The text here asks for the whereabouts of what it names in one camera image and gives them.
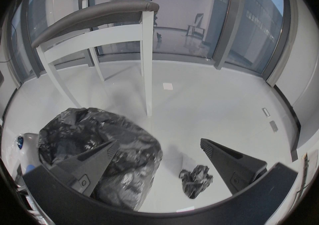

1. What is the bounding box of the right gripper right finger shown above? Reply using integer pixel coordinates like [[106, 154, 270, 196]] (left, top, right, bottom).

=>
[[200, 138, 269, 198]]

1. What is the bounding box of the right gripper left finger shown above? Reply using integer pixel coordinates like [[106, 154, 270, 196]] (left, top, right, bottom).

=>
[[51, 139, 120, 197]]

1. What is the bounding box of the black plastic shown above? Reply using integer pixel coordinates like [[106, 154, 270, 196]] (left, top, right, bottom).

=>
[[179, 165, 214, 199]]

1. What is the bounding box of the black plastic bag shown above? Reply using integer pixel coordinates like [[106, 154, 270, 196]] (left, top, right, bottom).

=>
[[37, 107, 163, 211]]

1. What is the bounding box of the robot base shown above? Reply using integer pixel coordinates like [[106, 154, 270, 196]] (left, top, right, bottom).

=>
[[1, 132, 40, 177]]

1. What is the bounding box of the grey white-legged chair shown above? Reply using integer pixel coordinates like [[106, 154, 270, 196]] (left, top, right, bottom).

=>
[[31, 0, 160, 117]]

